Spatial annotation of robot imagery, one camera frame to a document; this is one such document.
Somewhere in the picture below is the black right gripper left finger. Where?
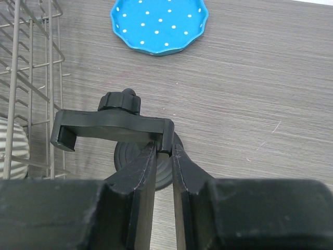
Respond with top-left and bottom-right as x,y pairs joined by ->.
103,143 -> 157,249

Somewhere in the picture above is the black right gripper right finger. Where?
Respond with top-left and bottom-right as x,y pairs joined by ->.
172,144 -> 216,249

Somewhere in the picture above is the black phone stand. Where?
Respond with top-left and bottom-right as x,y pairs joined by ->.
50,88 -> 182,191

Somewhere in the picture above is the blue polka dot plate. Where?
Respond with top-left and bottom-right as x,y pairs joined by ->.
110,0 -> 209,56

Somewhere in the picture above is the grey wire dish rack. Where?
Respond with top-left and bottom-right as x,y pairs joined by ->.
1,1 -> 69,179

